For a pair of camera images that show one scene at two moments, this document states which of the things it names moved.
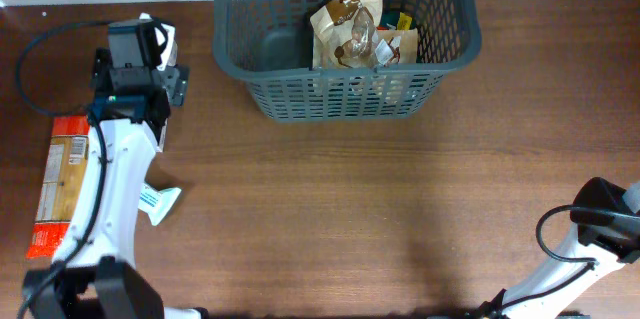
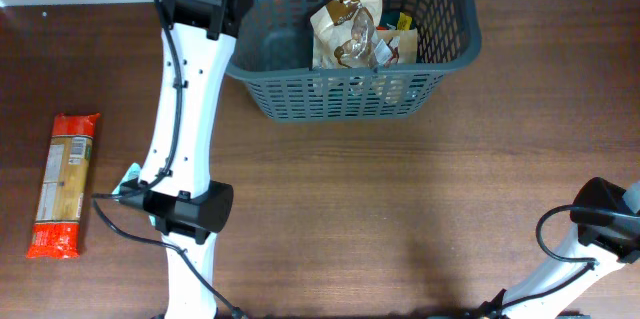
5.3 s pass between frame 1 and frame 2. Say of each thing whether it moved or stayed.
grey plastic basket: stayed
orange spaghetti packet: stayed
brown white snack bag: stayed
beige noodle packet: moved
